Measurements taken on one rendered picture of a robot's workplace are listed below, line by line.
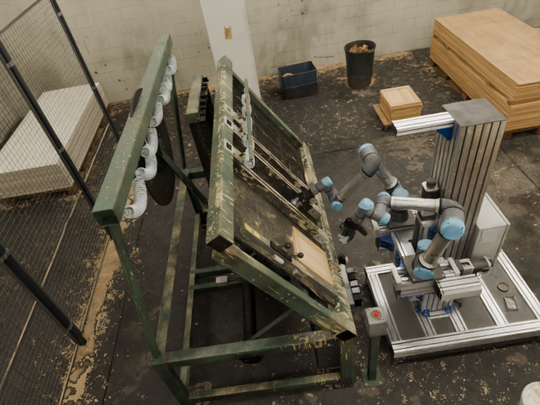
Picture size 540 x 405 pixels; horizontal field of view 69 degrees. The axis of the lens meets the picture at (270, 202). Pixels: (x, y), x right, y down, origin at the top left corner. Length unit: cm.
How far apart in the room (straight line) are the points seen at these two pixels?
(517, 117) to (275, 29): 414
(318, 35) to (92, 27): 389
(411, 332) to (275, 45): 565
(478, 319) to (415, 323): 50
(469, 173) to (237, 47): 433
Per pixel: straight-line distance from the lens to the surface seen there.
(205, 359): 293
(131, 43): 784
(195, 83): 370
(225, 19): 607
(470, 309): 378
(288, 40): 771
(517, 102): 581
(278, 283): 222
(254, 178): 265
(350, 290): 309
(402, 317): 362
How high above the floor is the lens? 328
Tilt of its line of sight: 42 degrees down
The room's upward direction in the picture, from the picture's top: 11 degrees counter-clockwise
